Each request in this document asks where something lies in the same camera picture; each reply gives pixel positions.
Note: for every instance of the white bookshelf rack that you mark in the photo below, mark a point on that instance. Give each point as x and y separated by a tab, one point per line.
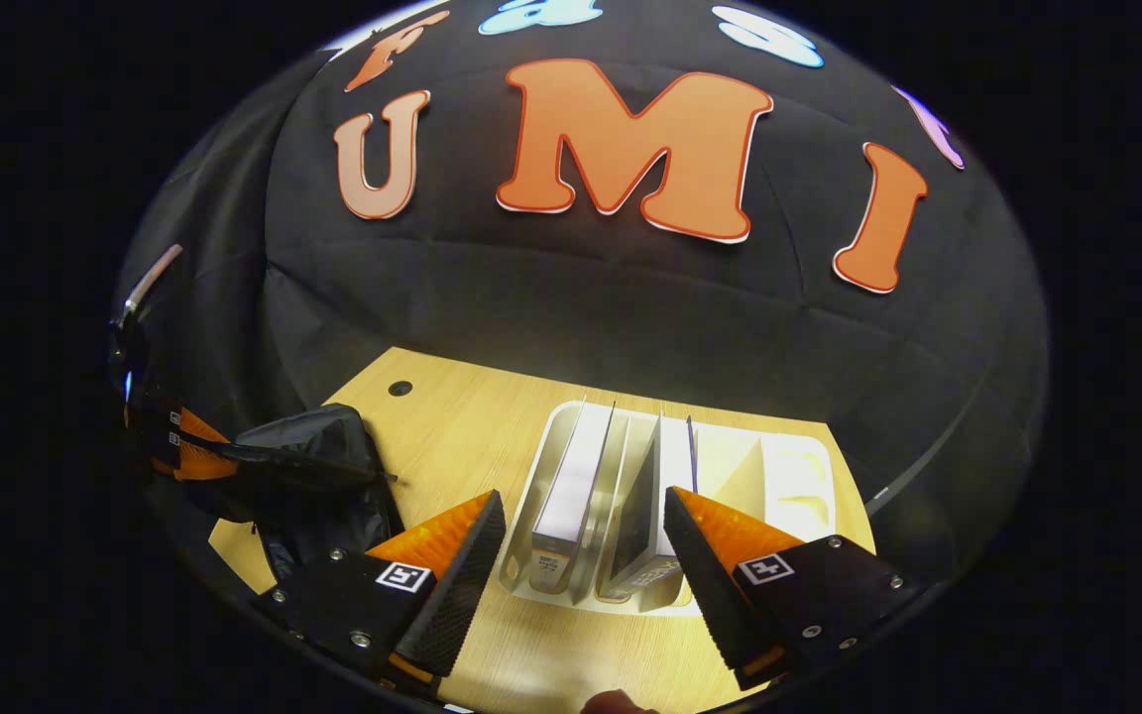
794	486

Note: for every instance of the blue cover book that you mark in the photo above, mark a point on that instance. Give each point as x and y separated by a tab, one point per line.
635	506

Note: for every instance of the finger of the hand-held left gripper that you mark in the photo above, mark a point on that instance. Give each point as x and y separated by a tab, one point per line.
196	424
196	462

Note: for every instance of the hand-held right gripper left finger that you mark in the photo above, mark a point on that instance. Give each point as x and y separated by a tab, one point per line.
462	585

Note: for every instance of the white cover book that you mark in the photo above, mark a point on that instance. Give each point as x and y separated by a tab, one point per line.
571	476

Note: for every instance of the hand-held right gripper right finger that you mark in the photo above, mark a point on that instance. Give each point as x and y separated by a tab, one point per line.
705	585

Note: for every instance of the black schoolbag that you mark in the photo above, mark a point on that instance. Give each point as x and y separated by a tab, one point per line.
323	456

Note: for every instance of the black backdrop cloth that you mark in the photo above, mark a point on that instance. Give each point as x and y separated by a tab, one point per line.
630	297

